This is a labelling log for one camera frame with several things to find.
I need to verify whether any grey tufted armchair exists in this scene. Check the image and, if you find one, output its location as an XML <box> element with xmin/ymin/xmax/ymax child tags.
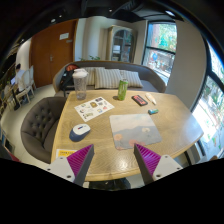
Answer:
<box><xmin>20</xmin><ymin>97</ymin><xmax>66</xmax><ymax>163</ymax></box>

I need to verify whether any brown wooden door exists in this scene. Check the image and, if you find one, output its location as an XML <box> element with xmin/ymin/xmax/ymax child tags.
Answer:
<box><xmin>30</xmin><ymin>19</ymin><xmax>78</xmax><ymax>87</ymax></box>

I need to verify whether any striped cushion left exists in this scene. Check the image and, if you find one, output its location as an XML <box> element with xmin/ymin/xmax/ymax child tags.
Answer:
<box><xmin>85</xmin><ymin>67</ymin><xmax>105</xmax><ymax>86</ymax></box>

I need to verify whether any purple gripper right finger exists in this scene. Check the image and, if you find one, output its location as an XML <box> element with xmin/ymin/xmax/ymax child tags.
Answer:
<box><xmin>133</xmin><ymin>143</ymin><xmax>184</xmax><ymax>185</ymax></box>

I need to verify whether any blue and white computer mouse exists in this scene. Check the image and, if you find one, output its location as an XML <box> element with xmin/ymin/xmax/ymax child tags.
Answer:
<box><xmin>69</xmin><ymin>124</ymin><xmax>90</xmax><ymax>142</ymax></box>

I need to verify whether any clear plastic shaker bottle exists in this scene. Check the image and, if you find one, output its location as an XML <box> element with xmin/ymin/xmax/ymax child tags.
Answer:
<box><xmin>72</xmin><ymin>69</ymin><xmax>88</xmax><ymax>100</ymax></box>

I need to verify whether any white sticker sheet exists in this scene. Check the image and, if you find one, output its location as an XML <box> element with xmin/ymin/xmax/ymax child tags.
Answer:
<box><xmin>75</xmin><ymin>97</ymin><xmax>114</xmax><ymax>122</ymax></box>

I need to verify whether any striped cushion right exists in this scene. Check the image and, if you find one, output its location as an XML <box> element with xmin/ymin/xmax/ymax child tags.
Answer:
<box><xmin>120</xmin><ymin>70</ymin><xmax>143</xmax><ymax>88</ymax></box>

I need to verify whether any black backpack on sofa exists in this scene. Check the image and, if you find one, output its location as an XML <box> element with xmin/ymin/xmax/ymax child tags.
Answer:
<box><xmin>59</xmin><ymin>64</ymin><xmax>78</xmax><ymax>92</ymax></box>

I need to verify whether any striped cushion middle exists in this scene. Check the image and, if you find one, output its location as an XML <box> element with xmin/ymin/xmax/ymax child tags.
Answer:
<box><xmin>95</xmin><ymin>68</ymin><xmax>121</xmax><ymax>89</ymax></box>

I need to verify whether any beige oblong case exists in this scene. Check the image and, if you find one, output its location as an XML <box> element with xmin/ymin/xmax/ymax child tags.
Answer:
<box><xmin>145</xmin><ymin>92</ymin><xmax>156</xmax><ymax>105</ymax></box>

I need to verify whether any green drink can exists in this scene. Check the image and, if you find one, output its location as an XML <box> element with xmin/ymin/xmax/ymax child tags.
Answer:
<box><xmin>118</xmin><ymin>79</ymin><xmax>128</xmax><ymax>100</ymax></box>

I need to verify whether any glass door wooden cabinet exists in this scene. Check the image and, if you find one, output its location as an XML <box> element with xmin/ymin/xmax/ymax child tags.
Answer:
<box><xmin>106</xmin><ymin>25</ymin><xmax>136</xmax><ymax>63</ymax></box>

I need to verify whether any person sitting at desk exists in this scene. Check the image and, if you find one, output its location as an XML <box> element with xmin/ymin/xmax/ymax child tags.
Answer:
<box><xmin>15</xmin><ymin>64</ymin><xmax>25</xmax><ymax>93</ymax></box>

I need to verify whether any grey curved sofa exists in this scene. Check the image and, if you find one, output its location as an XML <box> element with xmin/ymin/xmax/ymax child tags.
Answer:
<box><xmin>53</xmin><ymin>60</ymin><xmax>166</xmax><ymax>96</ymax></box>

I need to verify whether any small teal eraser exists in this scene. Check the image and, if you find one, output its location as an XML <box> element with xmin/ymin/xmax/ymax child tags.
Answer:
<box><xmin>148</xmin><ymin>109</ymin><xmax>159</xmax><ymax>115</ymax></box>

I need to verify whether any striped cushion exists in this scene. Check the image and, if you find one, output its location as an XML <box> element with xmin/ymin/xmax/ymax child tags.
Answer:
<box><xmin>85</xmin><ymin>67</ymin><xmax>105</xmax><ymax>86</ymax></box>
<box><xmin>120</xmin><ymin>70</ymin><xmax>143</xmax><ymax>88</ymax></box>
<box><xmin>95</xmin><ymin>68</ymin><xmax>121</xmax><ymax>89</ymax></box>

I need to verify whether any white chair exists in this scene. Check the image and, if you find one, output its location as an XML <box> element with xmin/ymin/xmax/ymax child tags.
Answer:
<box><xmin>16</xmin><ymin>70</ymin><xmax>33</xmax><ymax>103</ymax></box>

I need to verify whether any wooden oval table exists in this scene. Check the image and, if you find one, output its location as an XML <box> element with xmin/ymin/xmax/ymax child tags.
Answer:
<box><xmin>52</xmin><ymin>90</ymin><xmax>203</xmax><ymax>181</ymax></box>

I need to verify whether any yellow paper label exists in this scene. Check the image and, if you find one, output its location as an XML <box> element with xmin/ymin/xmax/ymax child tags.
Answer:
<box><xmin>56</xmin><ymin>149</ymin><xmax>77</xmax><ymax>158</ymax></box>

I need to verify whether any black and red phone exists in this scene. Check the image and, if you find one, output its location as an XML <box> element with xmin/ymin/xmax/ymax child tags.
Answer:
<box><xmin>132</xmin><ymin>95</ymin><xmax>148</xmax><ymax>106</ymax></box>

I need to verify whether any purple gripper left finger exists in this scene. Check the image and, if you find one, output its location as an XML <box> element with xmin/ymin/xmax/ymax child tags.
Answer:
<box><xmin>46</xmin><ymin>143</ymin><xmax>95</xmax><ymax>187</ymax></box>

